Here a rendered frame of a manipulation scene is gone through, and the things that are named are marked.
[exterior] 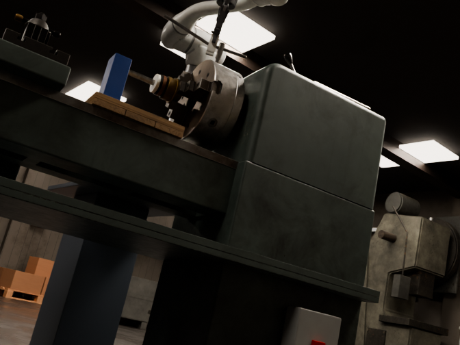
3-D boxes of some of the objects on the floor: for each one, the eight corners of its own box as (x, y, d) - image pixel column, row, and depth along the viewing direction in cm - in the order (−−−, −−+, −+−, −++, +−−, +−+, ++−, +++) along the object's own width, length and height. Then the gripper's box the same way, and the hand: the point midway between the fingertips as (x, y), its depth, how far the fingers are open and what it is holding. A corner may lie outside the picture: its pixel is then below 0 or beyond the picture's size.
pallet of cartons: (53, 304, 876) (65, 265, 893) (74, 311, 805) (86, 267, 823) (-20, 289, 811) (-6, 247, 828) (-5, 295, 740) (11, 249, 758)
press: (472, 405, 702) (490, 207, 775) (419, 396, 634) (444, 179, 707) (382, 380, 815) (404, 209, 887) (328, 371, 747) (358, 186, 819)
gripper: (216, 1, 209) (198, 57, 206) (222, -17, 193) (202, 43, 191) (234, 7, 210) (216, 63, 207) (241, -10, 194) (222, 50, 191)
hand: (212, 45), depth 199 cm, fingers open, 3 cm apart
